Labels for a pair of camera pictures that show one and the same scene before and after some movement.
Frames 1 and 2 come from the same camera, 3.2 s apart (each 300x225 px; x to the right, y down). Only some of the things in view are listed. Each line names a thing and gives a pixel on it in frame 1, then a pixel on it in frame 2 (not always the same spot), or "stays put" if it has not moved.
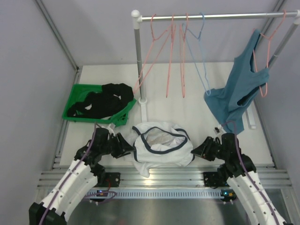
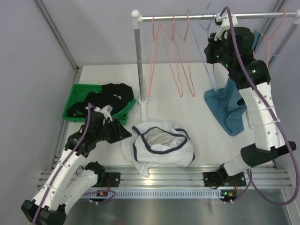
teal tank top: x=242 y=83 stays put
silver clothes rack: x=138 y=18 stays put
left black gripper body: x=118 y=145 → x=109 y=131
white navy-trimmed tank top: x=160 y=144 stays put
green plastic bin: x=76 y=93 stays put
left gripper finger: x=121 y=147 → x=115 y=131
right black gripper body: x=219 y=151 → x=215 y=53
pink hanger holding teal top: x=267 y=56 stays put
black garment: x=112 y=98 stays put
